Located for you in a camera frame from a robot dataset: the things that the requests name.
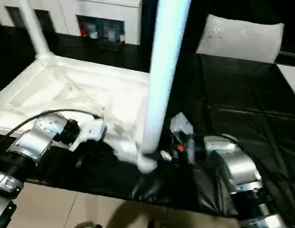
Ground black robot foot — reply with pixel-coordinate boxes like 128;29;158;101
76;220;101;228

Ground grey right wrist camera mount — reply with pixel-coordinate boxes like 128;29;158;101
170;113;195;165

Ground white sheet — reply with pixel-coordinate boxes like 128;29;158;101
276;63;295;101

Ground white cabinet with glass doors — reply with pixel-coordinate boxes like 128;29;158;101
0;0;143;46

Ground black work mat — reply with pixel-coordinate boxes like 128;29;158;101
0;22;295;218

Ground black cabinet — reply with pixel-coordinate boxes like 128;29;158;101
141;0;209;72

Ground white plastic table top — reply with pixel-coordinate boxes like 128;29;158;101
0;53;159;174

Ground white chair back panel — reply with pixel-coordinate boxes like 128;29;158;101
195;13;285;64

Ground red packet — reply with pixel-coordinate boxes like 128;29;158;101
78;20;88;38

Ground white plastic table leg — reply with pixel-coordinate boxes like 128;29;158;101
141;0;192;156
20;0;55;65

